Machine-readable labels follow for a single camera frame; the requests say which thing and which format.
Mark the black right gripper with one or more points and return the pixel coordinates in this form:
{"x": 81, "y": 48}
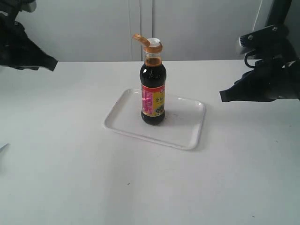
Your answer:
{"x": 270, "y": 79}

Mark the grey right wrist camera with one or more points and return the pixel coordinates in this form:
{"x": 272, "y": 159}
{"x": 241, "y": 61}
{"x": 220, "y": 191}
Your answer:
{"x": 262, "y": 38}

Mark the dark soy sauce bottle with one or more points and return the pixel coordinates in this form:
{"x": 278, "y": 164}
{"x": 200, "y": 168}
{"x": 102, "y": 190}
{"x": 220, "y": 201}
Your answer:
{"x": 153, "y": 77}

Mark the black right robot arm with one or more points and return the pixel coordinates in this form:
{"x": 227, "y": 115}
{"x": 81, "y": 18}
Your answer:
{"x": 283, "y": 48}

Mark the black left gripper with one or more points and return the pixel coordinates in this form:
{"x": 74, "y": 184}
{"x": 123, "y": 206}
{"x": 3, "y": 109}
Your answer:
{"x": 16, "y": 49}

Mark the white plastic tray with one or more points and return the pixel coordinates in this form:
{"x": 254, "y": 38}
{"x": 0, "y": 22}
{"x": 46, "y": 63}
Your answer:
{"x": 180, "y": 129}

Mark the orange flip bottle cap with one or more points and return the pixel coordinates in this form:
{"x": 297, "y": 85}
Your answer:
{"x": 150, "y": 45}

